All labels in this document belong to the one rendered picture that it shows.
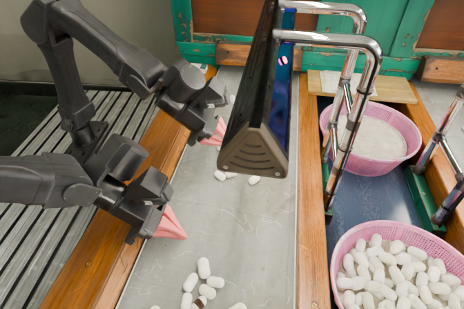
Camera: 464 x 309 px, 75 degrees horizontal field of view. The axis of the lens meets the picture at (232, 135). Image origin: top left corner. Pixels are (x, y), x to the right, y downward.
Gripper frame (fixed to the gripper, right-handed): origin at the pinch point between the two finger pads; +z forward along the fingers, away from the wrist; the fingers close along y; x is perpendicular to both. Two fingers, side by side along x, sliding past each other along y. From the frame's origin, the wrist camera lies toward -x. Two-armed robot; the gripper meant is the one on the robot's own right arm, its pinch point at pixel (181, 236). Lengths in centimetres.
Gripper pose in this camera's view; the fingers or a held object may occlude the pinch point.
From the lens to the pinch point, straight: 63.2
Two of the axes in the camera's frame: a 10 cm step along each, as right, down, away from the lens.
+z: 7.6, 5.8, 3.1
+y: 1.8, -6.4, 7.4
